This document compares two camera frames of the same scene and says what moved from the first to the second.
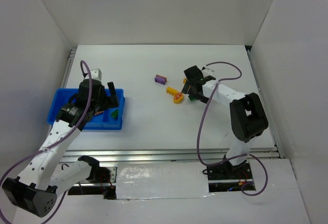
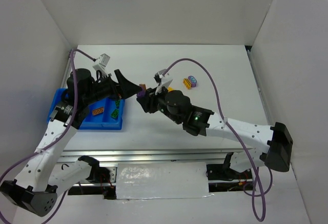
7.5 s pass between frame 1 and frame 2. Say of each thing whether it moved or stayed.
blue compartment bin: stayed
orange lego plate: stayed
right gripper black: moved
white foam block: stayed
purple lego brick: moved
